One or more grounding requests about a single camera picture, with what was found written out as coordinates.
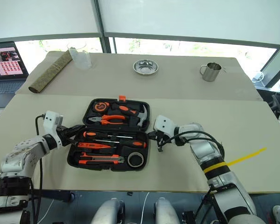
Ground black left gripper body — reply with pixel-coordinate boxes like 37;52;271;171
55;125;72;147

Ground white looped cable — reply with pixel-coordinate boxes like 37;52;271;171
252;70;265;83

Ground black orange utility knife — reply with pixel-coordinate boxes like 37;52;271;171
78;152;126;166

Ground black plastic tool case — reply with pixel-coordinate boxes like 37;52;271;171
67;95;151;172

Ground black block on floor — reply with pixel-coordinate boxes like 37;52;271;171
182;210;197;224

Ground thin white floor cable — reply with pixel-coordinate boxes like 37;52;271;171
40;198;55;224

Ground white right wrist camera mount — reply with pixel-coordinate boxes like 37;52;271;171
153;114;176;139

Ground clear plastic container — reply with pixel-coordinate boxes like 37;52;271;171
67;42;92;70

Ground orange tester pen screwdriver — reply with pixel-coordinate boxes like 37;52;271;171
77;141;118;149

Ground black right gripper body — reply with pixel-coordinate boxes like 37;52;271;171
154;130;168;146

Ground orange handled pliers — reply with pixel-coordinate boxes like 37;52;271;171
88;114;127;126

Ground orange black tape measure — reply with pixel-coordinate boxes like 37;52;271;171
93;102;111;112

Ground yellow strap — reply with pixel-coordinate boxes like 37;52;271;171
203;147;267;175

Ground stainless steel mug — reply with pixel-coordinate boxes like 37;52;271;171
199;62;223;82

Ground dark laptop computer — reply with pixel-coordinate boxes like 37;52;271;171
0;41;29;108

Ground claw hammer black orange handle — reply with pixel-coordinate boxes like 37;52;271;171
111;102;149;126

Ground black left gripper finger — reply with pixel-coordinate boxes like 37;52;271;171
66;137;79;147
66;124;85;136

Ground rolled brown mat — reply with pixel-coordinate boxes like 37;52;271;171
28;49;73;94

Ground stainless steel bowl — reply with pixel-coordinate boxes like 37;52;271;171
133;59;159;76

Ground black orange handled screwdriver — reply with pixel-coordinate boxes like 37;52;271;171
92;139;147;149
82;131;134;139

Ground dark window frame post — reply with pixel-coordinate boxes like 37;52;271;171
90;0;118;54

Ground silver rounded robot leg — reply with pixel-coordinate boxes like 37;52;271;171
154;197;180;224
91;197;126;224

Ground black electrical tape roll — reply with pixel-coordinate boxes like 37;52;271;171
127;151;144;168

